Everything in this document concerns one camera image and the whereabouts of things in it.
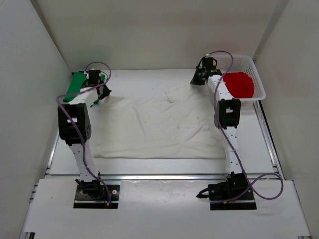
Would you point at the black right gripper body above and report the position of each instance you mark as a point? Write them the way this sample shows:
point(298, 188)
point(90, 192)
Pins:
point(199, 67)

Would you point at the green t shirt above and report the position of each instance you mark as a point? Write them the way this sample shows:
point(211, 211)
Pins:
point(76, 95)

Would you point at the white t shirt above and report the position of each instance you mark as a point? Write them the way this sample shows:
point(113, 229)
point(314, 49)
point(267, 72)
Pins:
point(178, 126)

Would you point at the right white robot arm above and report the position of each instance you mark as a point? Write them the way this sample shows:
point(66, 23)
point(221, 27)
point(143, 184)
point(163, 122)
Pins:
point(226, 119)

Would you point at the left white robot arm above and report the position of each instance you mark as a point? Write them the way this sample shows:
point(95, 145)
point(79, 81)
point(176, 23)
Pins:
point(74, 127)

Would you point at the white plastic basket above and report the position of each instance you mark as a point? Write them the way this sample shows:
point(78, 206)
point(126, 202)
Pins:
point(241, 63)

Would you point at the red t shirt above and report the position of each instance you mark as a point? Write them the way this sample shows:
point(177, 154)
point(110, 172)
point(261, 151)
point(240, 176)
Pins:
point(239, 84)

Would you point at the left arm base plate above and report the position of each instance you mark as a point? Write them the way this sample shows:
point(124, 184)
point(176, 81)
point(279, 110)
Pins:
point(94, 198)

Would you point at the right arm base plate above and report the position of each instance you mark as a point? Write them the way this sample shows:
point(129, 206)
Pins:
point(228, 196)

